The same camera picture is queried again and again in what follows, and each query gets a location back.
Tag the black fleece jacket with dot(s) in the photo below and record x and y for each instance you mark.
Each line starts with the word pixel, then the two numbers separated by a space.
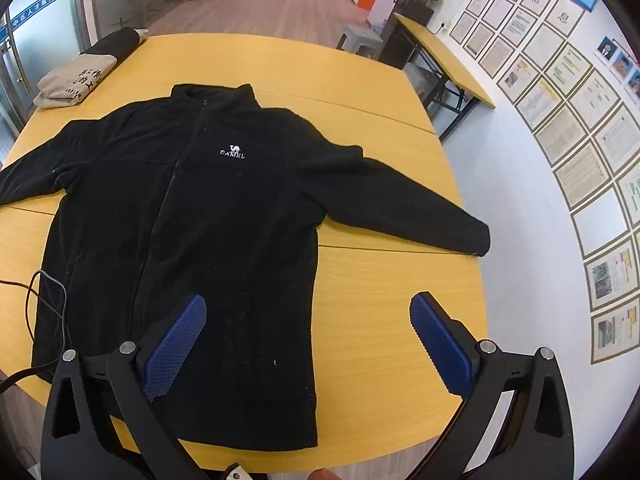
pixel 225 210

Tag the beige and black garment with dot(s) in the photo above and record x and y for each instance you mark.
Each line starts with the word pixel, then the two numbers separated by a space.
pixel 75 80

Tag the yellow-top folding table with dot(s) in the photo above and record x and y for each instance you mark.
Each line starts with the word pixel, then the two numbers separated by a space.
pixel 440 55

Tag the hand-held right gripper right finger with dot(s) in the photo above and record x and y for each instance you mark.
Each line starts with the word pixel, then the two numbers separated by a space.
pixel 442 345

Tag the frosted glass door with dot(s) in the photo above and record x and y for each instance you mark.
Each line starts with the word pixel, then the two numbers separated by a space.
pixel 50 5

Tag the wall of framed notices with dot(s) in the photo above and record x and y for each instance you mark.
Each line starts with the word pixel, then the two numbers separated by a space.
pixel 575 170

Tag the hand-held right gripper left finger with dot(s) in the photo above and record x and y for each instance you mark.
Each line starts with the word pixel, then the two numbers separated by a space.
pixel 172 350

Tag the person's right hand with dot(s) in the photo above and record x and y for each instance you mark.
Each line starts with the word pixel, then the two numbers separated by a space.
pixel 323 475

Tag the grey plastic stool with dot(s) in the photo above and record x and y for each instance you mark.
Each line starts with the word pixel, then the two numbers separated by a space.
pixel 357 37

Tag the portrait photo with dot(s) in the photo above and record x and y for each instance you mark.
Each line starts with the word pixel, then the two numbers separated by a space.
pixel 609 50
pixel 634 85
pixel 625 67

